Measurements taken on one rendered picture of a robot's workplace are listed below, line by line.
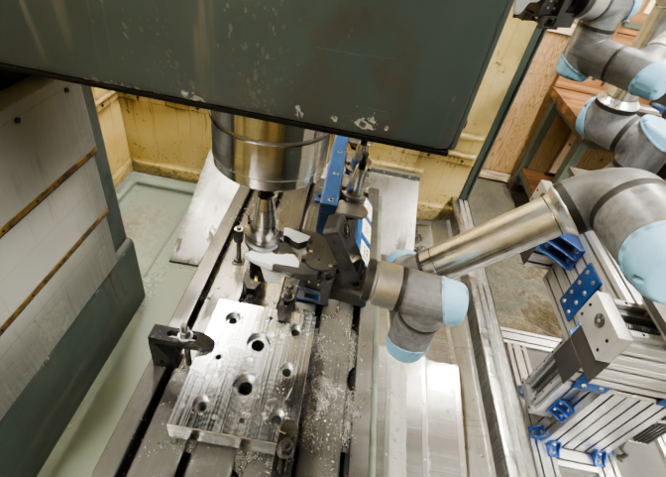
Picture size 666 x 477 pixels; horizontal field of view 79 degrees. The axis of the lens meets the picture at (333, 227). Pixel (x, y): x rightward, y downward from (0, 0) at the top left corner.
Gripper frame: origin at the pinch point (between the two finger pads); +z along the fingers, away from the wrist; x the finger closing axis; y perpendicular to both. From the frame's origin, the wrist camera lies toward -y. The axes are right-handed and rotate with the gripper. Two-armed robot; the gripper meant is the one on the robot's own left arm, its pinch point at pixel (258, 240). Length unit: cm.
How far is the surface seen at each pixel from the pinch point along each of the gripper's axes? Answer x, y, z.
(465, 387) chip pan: 25, 62, -59
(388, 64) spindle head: -10.9, -35.6, -14.2
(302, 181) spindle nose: -4.9, -17.2, -7.1
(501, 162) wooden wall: 278, 111, -119
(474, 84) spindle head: -9.7, -35.3, -22.0
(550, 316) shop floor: 131, 129, -141
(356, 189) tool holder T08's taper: 28.3, 4.8, -12.9
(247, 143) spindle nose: -7.8, -22.5, -0.6
